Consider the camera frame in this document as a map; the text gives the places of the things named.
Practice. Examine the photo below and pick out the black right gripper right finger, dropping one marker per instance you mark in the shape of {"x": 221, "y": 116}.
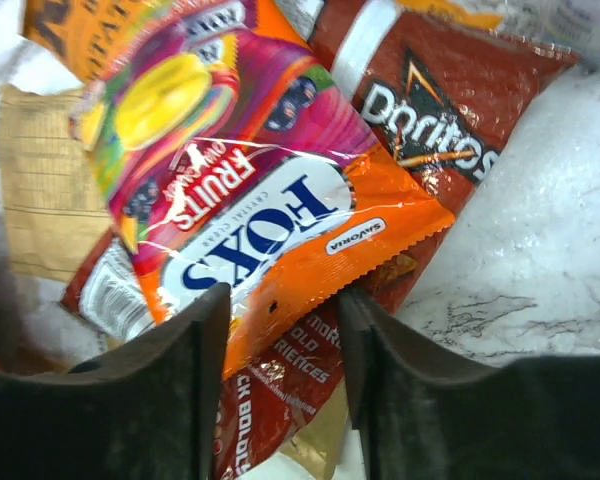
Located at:
{"x": 424, "y": 412}

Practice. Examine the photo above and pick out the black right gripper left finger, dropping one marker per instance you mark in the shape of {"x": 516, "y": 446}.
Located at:
{"x": 145, "y": 410}

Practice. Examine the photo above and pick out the orange Fox's fruits candy bag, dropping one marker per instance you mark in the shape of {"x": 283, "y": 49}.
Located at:
{"x": 227, "y": 155}

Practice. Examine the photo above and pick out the orange Kettle chips bag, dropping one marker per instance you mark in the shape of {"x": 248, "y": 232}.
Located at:
{"x": 86, "y": 35}

